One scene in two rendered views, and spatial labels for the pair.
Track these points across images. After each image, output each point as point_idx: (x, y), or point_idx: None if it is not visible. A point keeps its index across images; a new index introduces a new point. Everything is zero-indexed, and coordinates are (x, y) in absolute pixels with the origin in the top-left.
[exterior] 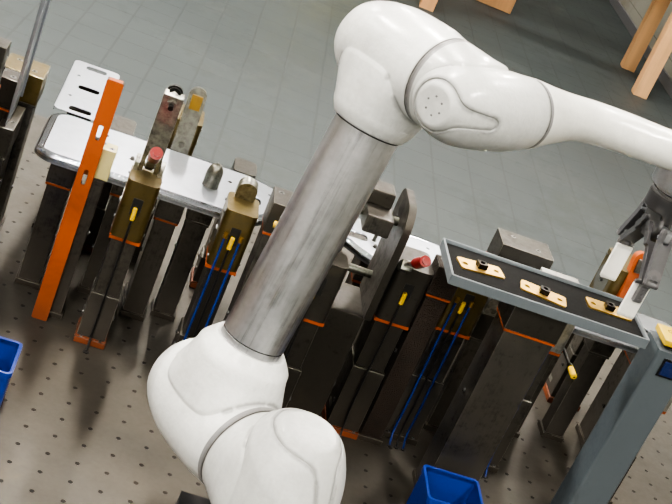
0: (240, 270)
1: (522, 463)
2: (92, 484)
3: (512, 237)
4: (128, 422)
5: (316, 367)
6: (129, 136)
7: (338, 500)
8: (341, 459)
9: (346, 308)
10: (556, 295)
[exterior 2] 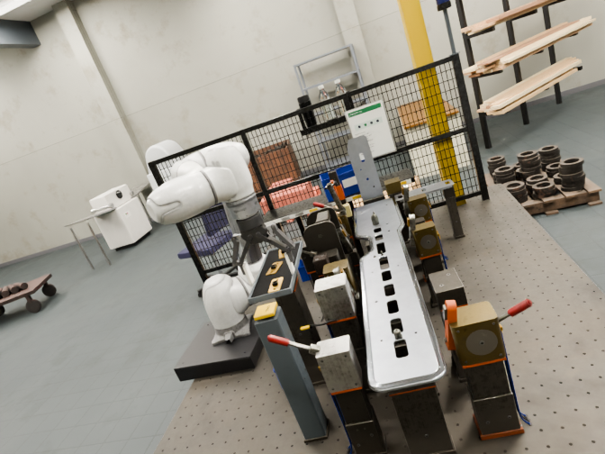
0: (461, 280)
1: (374, 407)
2: None
3: (446, 274)
4: (315, 297)
5: None
6: (393, 205)
7: (207, 303)
8: (207, 289)
9: None
10: (275, 270)
